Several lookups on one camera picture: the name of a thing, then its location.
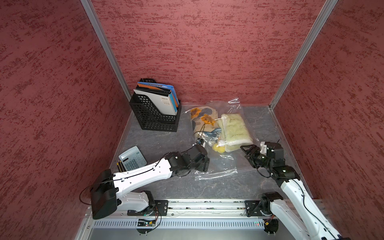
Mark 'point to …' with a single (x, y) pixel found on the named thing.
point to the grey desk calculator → (132, 158)
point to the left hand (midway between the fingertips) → (201, 163)
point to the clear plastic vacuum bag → (224, 165)
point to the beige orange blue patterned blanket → (205, 122)
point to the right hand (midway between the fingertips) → (241, 153)
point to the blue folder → (173, 94)
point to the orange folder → (150, 86)
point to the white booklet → (162, 103)
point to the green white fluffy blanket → (233, 133)
